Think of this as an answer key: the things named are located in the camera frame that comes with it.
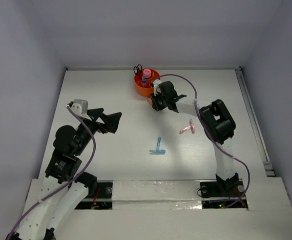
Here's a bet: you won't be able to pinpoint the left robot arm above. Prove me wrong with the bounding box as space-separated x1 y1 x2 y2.
6 104 122 240

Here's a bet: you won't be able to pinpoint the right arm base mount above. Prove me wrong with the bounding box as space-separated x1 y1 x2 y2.
197 180 248 209

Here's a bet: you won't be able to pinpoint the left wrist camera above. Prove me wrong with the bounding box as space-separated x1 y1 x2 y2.
67 99 91 120

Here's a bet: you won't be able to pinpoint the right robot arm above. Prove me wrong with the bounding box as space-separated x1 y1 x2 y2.
150 80 239 197

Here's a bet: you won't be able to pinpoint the pink pen upper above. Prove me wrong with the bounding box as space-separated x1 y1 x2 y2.
189 119 196 134

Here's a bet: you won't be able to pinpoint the pink pen lower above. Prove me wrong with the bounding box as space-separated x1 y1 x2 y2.
179 125 192 134

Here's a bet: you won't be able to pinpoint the orange highlighter pen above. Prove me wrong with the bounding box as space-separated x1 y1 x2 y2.
147 98 153 105

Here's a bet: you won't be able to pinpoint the black scissors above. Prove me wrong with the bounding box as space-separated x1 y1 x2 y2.
133 64 143 75

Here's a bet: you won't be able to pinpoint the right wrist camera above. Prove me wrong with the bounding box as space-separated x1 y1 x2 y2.
150 79 162 96

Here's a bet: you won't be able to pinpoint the blue pen flat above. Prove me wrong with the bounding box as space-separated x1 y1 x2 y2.
149 149 166 155

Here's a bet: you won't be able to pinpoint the pink pen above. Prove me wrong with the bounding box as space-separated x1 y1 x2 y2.
189 119 196 134
179 125 192 134

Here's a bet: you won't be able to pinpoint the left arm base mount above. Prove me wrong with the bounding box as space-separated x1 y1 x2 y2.
75 181 113 210

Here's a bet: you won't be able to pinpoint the orange round organizer container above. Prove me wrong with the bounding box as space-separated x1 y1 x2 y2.
133 65 160 97

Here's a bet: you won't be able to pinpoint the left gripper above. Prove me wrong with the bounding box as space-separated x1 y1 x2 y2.
74 107 122 155

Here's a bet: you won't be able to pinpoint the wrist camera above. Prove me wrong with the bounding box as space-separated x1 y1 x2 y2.
150 79 162 96
67 99 91 120

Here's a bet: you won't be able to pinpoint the clear blue capped glue bottle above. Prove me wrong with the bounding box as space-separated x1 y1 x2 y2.
141 75 147 87

